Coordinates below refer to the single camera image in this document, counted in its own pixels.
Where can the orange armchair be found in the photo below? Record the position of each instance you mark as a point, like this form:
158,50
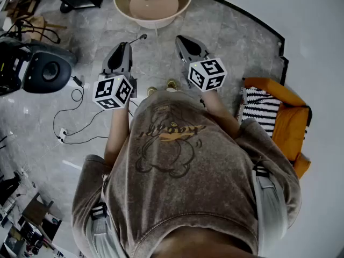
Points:
290,128

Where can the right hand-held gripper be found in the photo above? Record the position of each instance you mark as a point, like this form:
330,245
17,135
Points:
207,74

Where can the black and white striped cushion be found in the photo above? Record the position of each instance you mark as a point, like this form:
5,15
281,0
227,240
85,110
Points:
260,109

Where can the brown printed T-shirt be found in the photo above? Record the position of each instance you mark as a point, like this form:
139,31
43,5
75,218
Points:
174,192

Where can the person's right forearm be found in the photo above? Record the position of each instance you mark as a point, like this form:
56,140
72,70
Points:
220,111

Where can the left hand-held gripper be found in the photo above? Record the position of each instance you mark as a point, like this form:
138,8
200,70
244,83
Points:
113,90

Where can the person's right shoe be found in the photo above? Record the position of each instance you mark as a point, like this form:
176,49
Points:
172,84

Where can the person's shoe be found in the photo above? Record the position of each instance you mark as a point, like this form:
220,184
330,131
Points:
151,90
172,84

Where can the brown paper bag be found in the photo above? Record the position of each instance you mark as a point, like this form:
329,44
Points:
37,27

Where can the black rounded robot base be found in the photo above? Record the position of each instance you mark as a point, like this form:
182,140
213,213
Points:
43,71

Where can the white power strip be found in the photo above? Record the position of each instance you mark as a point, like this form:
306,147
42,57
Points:
62,135

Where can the person's left shoe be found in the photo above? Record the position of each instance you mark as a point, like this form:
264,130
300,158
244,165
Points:
151,90

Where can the person's left forearm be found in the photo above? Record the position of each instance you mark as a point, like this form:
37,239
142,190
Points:
117,133

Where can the round beige side table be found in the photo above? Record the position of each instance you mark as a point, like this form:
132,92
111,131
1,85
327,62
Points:
153,23

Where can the dark wooden chair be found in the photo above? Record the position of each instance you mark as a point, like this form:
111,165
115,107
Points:
36,211

